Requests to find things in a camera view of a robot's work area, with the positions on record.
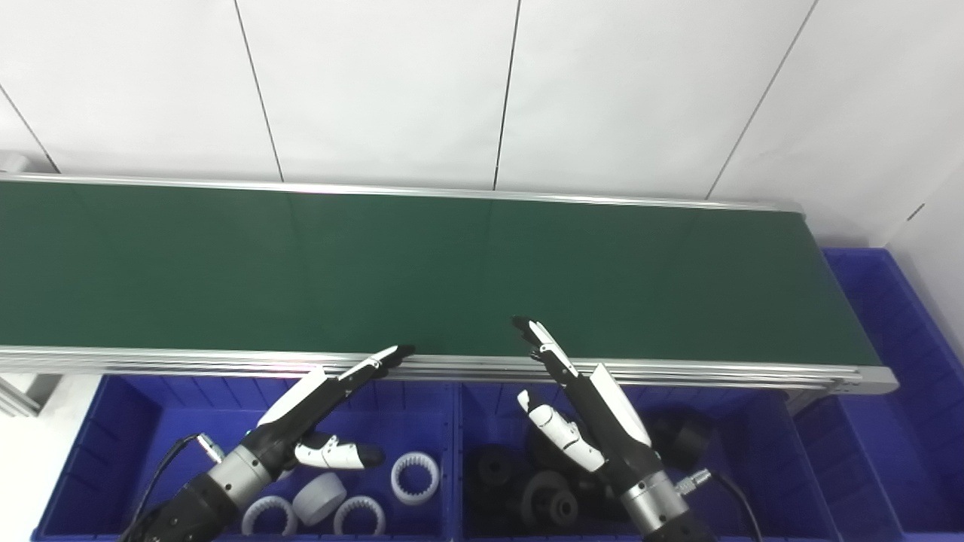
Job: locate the aluminium conveyor support leg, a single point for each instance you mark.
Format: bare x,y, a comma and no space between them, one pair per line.
16,395

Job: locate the green conveyor belt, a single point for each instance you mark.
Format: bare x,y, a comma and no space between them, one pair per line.
678,370
452,271

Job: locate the black disc part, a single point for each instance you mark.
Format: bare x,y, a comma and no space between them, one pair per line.
550,503

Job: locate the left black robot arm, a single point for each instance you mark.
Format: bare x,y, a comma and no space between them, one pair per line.
203,500

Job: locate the blue bin with white parts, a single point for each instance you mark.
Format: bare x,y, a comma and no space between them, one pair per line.
128,444

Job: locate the grey conveyor end housing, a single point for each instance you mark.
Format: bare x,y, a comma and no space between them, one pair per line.
11,162

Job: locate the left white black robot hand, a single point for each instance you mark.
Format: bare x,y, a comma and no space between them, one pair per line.
301,410

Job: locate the white cylinder part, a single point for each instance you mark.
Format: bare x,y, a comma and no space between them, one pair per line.
320,498

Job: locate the black cylinder part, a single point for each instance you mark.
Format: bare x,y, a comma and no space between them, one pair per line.
681,440

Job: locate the blue bin with black parts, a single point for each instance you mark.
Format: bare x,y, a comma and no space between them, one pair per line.
761,482

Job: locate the empty blue bin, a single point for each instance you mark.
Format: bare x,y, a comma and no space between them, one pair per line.
904,421

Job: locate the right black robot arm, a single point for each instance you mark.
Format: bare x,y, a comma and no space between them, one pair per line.
666,508

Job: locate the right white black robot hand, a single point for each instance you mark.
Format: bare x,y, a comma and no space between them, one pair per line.
610,421

